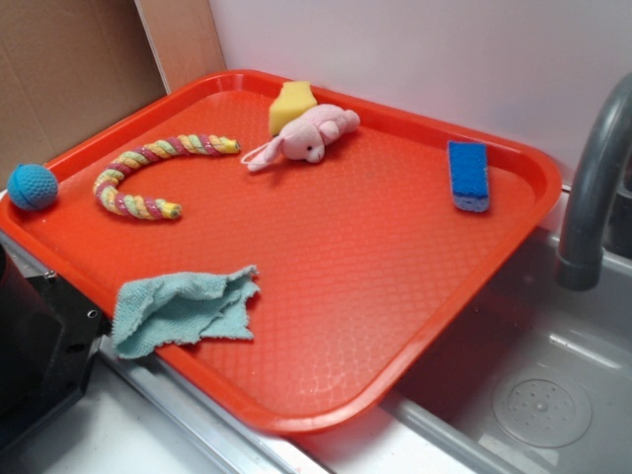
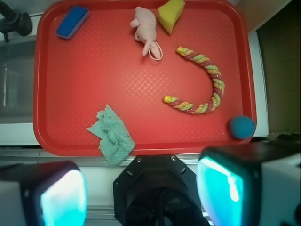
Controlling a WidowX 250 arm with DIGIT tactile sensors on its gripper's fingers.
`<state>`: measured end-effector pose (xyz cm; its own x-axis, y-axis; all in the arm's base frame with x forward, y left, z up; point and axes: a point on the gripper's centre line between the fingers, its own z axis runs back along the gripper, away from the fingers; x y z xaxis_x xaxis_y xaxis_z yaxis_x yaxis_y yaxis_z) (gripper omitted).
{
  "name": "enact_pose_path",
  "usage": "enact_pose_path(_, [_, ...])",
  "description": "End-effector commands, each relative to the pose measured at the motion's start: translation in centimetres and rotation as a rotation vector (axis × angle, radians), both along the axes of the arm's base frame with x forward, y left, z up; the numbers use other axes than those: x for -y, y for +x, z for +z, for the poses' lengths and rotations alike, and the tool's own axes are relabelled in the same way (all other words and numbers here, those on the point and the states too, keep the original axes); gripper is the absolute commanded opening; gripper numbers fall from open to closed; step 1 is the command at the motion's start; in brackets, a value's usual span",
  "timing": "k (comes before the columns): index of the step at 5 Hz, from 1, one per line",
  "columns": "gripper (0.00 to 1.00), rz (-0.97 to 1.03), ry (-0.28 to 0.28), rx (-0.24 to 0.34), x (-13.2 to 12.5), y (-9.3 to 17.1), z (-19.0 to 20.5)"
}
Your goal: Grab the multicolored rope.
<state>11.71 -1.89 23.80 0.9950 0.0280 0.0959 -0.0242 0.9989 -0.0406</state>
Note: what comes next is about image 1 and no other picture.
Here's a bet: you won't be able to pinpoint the multicolored braided rope toy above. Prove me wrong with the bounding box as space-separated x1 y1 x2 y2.
93 134 241 221

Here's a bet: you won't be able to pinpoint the orange plastic tray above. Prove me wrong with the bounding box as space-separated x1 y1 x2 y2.
1 71 562 435

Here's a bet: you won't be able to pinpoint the pink plush bunny toy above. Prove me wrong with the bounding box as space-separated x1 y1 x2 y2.
241 104 360 172

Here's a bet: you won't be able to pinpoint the yellow sponge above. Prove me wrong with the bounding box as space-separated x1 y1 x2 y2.
269 81 317 136

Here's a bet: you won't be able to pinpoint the teal microfiber cloth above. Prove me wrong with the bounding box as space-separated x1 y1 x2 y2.
112 266 259 359

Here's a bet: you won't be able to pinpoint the blue sponge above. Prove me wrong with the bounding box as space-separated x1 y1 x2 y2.
447 141 490 213

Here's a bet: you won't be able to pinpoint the gray toy sink basin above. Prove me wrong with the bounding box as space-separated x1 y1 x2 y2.
383 230 631 473

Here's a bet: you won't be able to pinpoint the gray faucet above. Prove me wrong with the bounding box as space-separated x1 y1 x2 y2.
555 75 631 291

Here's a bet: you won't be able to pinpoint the blue textured ball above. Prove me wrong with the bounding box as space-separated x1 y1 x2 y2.
7 164 58 211

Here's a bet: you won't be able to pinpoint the brown cardboard panel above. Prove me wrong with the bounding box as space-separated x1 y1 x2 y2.
1 1 225 181

